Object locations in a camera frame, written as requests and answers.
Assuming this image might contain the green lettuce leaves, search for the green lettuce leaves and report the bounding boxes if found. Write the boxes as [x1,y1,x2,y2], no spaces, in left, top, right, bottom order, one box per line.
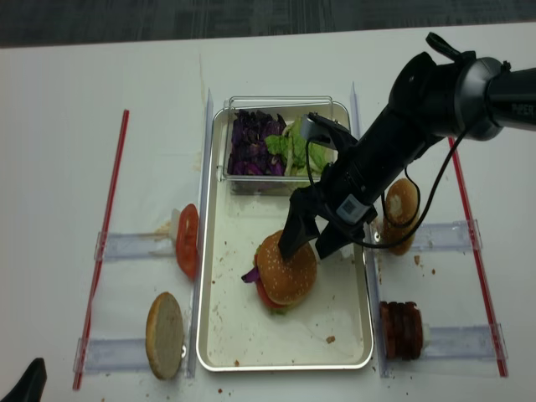
[265,119,330,177]

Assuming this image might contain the stack of meat patties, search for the stack of meat patties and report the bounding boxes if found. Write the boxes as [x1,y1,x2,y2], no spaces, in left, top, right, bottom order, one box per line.
[379,301,424,361]

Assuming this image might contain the silver metal tray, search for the silver metal tray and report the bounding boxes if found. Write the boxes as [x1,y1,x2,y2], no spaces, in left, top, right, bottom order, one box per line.
[196,109,374,372]

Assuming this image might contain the sesame bun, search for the sesame bun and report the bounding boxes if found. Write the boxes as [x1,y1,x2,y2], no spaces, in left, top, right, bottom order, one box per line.
[255,230,317,307]
[382,178,420,244]

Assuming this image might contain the bottom bun half upright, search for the bottom bun half upright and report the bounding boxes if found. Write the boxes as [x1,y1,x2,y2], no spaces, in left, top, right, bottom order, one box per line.
[145,292,184,380]

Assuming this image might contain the purple cabbage leaves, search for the purple cabbage leaves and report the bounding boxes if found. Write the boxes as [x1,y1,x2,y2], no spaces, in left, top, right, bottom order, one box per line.
[227,110,286,176]

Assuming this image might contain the black object at corner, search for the black object at corner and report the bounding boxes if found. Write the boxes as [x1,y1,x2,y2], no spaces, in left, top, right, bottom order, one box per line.
[1,358,48,402]

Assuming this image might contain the tomato slice upright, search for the tomato slice upright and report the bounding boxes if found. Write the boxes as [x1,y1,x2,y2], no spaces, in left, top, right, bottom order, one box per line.
[175,204,199,281]

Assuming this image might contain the clear plastic salad container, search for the clear plastic salad container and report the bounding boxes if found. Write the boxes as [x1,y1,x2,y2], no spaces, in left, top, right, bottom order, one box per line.
[219,96,349,196]

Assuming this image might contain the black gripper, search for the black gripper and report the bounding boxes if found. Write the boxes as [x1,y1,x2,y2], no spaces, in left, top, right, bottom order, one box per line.
[278,161,377,260]

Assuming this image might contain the clear rail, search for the clear rail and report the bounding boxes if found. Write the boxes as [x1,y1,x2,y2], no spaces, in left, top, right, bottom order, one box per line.
[420,324,508,361]
[94,232,175,261]
[410,220,482,252]
[73,338,150,374]

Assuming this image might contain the red plastic strip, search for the red plastic strip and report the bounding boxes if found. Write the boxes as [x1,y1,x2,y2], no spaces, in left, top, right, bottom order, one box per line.
[448,138,509,378]
[72,110,130,391]

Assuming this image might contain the white tomato pusher block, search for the white tomato pusher block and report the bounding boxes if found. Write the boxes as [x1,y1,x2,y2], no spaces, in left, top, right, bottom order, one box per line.
[168,209,181,243]

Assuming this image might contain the right upper clear rail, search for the right upper clear rail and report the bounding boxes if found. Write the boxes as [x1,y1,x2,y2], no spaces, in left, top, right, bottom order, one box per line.
[410,220,482,252]

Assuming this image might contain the tomato slices on burger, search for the tomato slices on burger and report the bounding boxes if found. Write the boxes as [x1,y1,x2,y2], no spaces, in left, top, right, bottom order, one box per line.
[255,280,280,309]

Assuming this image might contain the white patty pusher block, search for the white patty pusher block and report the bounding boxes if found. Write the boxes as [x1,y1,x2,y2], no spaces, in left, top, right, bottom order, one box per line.
[421,322,431,351]

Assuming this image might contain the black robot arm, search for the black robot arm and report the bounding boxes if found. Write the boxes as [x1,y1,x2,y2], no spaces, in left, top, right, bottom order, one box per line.
[279,33,535,258]

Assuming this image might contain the left clear long divider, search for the left clear long divider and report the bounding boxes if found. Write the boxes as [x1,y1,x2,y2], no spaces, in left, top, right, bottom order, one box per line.
[185,90,214,379]

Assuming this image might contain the right lower clear rail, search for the right lower clear rail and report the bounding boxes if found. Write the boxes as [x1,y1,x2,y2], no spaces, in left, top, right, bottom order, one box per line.
[420,324,508,361]

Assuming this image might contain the right red plastic strip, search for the right red plastic strip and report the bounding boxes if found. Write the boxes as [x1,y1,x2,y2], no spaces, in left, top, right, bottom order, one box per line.
[448,138,509,378]

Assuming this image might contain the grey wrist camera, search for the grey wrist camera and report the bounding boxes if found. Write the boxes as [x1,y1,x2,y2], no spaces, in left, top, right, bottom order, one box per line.
[299,111,353,152]

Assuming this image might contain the left upper clear rail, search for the left upper clear rail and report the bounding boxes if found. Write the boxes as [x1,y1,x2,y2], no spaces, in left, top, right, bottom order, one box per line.
[94,232,175,261]

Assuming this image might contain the black camera cable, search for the black camera cable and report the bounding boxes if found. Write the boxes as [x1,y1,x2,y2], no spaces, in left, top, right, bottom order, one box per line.
[304,125,466,250]

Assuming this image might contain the purple cabbage on burger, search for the purple cabbage on burger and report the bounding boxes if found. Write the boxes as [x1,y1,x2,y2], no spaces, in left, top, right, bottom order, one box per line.
[241,266,260,283]

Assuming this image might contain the left lower clear rail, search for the left lower clear rail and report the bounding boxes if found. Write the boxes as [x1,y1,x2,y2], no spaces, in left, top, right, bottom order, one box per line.
[73,338,150,374]

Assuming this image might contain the left red plastic strip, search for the left red plastic strip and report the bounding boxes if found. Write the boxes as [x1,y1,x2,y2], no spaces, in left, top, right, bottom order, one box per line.
[72,110,130,391]

